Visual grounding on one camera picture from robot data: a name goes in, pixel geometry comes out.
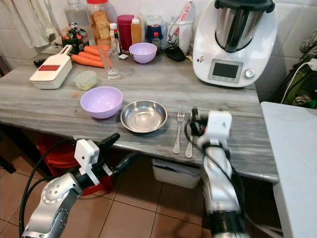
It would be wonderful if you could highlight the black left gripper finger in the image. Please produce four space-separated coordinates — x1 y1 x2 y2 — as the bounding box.
112 151 140 176
98 133 121 150

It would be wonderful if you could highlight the silver fork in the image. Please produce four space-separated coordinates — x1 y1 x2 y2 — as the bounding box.
173 104 186 154

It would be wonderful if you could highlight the silver spoon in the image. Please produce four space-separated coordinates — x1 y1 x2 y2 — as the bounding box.
185 124 194 159

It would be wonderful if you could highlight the large purple plastic bowl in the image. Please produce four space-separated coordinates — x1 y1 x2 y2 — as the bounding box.
80 86 123 119

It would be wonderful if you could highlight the stainless steel bowl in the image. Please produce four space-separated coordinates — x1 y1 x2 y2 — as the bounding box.
120 100 168 133

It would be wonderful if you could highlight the red plastic stool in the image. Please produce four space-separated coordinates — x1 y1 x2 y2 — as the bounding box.
37 134 114 195

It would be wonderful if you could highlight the white plastic bin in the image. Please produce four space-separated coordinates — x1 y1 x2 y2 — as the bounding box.
151 159 201 189

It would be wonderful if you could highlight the black rounded object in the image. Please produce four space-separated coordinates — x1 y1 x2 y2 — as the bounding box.
165 45 186 62

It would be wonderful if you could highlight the small pale green container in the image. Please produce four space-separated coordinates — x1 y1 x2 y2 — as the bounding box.
74 70 97 91

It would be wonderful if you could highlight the clear drinking glass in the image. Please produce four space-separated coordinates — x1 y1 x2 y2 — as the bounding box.
102 43 122 81

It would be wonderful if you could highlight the white food processor steel jug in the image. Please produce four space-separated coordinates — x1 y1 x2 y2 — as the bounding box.
192 0 278 88

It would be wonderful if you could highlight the clear plastic utensil container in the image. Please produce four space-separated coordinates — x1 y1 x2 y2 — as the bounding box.
166 17 194 53

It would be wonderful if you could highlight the small purple plastic bowl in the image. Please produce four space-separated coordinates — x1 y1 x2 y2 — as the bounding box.
129 42 158 64

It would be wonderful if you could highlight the white slicer with red label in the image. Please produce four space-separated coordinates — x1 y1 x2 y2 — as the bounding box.
29 45 73 90

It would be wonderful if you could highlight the clear jar with blue contents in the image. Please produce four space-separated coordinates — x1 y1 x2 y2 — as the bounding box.
145 16 166 49

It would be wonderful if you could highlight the white side counter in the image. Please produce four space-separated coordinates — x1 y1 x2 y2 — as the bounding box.
260 102 317 238

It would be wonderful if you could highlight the green and black bag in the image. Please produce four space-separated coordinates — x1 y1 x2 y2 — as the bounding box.
270 42 317 109

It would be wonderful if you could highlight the orange bottle with white cap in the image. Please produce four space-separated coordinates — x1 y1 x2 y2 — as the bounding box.
131 18 143 44

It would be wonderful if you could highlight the red and white packet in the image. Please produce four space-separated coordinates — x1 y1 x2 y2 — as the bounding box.
180 1 197 29

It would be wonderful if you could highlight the small bottle with white cap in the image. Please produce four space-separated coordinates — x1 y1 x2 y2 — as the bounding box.
109 23 119 48

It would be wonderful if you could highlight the dark red canister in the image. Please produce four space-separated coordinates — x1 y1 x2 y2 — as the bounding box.
117 14 135 52

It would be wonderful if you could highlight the red and green wrapped bundle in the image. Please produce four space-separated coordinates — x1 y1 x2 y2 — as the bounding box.
61 23 89 53

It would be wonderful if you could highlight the red-lidded jar of crackers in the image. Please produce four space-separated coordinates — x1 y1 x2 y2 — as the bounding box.
87 0 112 46

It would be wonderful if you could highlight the clear plastic bottle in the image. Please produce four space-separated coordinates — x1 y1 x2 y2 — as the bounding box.
64 0 89 28

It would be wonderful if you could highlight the hanging beige towel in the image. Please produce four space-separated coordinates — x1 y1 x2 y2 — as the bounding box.
7 0 57 48

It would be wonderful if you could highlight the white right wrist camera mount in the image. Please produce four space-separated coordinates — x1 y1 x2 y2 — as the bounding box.
198 111 233 149

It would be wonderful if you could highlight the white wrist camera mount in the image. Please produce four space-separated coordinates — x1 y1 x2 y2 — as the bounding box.
74 139 101 185
198 111 233 149

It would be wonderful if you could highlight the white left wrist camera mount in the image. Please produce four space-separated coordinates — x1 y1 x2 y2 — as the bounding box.
74 139 101 185

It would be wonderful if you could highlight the white power cable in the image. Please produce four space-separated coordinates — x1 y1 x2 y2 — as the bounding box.
281 59 317 102

